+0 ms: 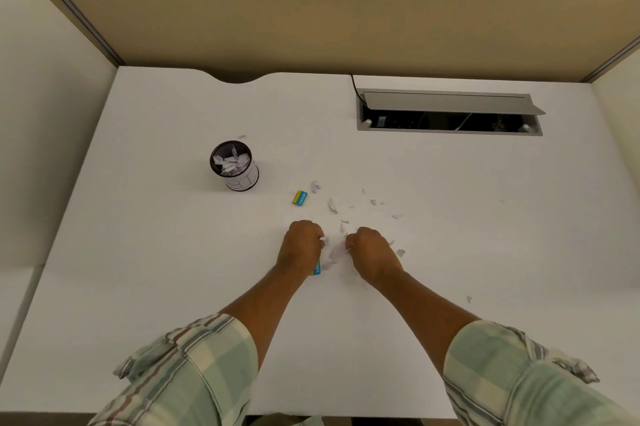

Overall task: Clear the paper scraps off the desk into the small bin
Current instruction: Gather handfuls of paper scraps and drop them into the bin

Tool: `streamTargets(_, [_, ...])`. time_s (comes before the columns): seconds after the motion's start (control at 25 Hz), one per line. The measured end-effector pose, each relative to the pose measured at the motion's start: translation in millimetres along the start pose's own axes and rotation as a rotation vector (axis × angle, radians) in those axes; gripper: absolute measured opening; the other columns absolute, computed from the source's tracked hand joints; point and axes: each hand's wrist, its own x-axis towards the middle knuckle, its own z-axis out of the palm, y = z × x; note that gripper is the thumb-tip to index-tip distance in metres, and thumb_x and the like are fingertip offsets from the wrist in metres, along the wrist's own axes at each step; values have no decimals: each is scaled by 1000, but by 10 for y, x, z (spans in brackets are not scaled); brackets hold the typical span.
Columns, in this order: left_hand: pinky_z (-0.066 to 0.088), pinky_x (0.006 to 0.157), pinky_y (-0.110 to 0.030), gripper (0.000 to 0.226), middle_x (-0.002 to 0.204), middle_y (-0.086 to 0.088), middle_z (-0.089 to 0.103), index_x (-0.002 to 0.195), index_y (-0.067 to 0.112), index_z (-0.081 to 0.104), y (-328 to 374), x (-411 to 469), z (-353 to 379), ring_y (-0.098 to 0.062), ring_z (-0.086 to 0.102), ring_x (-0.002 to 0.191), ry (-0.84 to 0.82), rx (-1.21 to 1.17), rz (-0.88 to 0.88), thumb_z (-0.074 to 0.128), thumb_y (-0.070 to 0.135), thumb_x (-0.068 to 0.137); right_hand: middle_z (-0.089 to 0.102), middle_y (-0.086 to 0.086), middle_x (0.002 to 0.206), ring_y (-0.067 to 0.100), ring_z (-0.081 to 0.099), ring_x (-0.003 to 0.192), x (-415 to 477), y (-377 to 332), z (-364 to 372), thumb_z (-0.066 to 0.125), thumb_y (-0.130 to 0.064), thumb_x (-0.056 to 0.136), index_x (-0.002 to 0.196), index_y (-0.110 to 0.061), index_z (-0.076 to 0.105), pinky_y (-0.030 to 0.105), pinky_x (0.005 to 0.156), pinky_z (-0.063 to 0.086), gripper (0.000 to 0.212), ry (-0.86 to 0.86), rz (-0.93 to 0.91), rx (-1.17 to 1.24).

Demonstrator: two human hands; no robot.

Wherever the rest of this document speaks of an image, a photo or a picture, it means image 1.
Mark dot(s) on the green plaid shirt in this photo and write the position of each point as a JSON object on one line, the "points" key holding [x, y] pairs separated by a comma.
{"points": [[200, 380]]}

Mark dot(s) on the person's right hand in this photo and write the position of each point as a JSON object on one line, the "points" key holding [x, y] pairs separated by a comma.
{"points": [[375, 255]]}

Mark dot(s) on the white paper cup black inside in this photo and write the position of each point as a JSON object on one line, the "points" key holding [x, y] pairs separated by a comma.
{"points": [[242, 183]]}

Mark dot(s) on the beige partition panel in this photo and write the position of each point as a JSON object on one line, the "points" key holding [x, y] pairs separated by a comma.
{"points": [[325, 5]]}

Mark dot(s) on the person's left hand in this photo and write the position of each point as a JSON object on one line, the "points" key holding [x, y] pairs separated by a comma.
{"points": [[300, 250]]}

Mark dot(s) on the pile of white paper scraps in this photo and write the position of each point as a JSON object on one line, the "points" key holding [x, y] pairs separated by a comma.
{"points": [[332, 205]]}

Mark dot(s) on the white side divider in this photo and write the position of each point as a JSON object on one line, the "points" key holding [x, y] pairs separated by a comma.
{"points": [[50, 140], [625, 115]]}

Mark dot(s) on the person's right forearm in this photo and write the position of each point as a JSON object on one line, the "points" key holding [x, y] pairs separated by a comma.
{"points": [[430, 320]]}

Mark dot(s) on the small blue yellow box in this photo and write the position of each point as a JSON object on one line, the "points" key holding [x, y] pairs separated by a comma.
{"points": [[316, 269], [300, 197]]}

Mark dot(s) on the person's left forearm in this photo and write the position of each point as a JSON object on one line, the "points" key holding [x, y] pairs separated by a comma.
{"points": [[265, 310]]}

